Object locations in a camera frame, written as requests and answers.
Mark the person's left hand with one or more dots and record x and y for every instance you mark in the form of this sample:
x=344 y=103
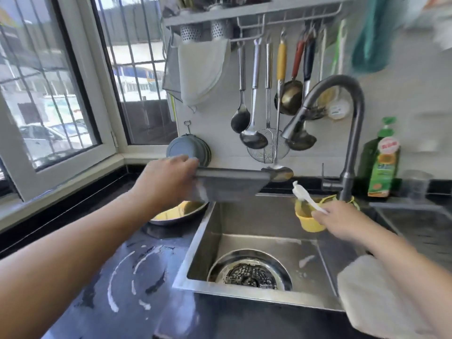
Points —
x=166 y=183

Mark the person's right hand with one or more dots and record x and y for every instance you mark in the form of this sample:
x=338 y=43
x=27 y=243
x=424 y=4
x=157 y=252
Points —
x=342 y=221

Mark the white cleaning brush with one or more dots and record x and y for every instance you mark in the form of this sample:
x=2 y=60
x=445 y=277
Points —
x=304 y=194

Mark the rectangular steel tray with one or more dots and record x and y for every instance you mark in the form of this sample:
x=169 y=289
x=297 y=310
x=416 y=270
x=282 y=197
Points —
x=233 y=185

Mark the round steel pan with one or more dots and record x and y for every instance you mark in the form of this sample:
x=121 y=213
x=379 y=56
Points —
x=215 y=268

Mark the black round steamer rack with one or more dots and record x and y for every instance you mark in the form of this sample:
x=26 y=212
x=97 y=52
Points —
x=248 y=275

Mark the person's left forearm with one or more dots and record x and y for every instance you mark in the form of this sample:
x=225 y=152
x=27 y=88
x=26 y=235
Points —
x=70 y=268

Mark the person's right forearm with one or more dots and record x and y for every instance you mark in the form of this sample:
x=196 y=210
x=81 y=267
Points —
x=413 y=279

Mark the round steel basin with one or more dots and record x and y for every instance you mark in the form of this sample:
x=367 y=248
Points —
x=180 y=212

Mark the yellow hanging sink cup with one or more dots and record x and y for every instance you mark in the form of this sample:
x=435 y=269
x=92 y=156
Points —
x=307 y=221

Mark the grey hanging basin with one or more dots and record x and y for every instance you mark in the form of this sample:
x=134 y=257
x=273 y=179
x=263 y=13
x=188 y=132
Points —
x=186 y=150

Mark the dark green hanging basin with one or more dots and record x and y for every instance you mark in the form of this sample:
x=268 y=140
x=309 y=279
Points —
x=209 y=151

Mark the green dish soap bottle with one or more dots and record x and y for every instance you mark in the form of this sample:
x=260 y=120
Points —
x=383 y=166

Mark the stainless steel sink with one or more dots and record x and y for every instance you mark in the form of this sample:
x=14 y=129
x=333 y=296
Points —
x=268 y=222

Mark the clear plastic cup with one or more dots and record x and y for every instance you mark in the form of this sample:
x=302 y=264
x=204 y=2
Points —
x=417 y=185

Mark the white dish rag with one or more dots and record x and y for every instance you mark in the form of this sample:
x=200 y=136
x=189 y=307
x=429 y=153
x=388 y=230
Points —
x=374 y=300

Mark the hanging steel ladles and skimmer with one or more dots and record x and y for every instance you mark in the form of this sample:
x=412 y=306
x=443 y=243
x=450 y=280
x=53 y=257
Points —
x=240 y=122

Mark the steel soup ladle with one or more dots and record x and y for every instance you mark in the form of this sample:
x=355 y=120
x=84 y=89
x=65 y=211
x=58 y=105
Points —
x=253 y=139

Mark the white dish brush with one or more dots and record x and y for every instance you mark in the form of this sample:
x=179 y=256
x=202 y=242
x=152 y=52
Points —
x=340 y=106

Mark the white hanging cloth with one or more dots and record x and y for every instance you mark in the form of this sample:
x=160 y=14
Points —
x=201 y=70

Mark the steel gooseneck faucet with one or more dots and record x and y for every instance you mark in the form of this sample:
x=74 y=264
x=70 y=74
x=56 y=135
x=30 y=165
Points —
x=357 y=102

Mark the white perforated utensil holder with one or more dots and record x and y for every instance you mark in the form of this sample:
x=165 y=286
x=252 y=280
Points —
x=191 y=31
x=220 y=28

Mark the teal hanging towel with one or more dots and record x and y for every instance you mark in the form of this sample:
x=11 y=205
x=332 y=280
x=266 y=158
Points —
x=371 y=35

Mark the hanging paper towel pack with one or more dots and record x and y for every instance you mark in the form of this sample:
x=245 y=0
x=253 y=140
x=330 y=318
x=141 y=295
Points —
x=438 y=21

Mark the steel wall hook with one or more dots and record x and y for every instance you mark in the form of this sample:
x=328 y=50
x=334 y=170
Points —
x=188 y=127

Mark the metal wall shelf rack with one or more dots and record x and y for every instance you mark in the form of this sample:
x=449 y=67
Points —
x=247 y=10

